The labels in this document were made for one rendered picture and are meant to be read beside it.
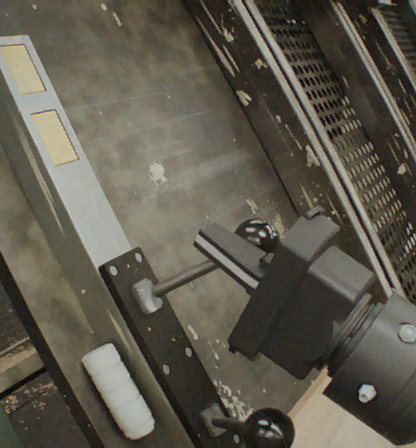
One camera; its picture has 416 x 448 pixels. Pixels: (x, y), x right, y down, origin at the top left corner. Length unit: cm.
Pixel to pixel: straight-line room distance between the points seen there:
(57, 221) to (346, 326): 25
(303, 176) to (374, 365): 50
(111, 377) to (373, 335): 21
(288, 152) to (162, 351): 42
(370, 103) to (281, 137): 43
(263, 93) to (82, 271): 44
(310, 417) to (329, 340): 31
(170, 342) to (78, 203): 14
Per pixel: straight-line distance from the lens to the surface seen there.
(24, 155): 53
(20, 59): 56
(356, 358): 40
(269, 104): 86
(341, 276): 41
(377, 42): 157
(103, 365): 50
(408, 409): 40
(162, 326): 52
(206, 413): 52
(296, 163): 86
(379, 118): 126
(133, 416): 51
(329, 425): 75
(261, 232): 47
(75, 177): 53
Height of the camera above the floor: 171
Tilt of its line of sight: 18 degrees down
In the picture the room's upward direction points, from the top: straight up
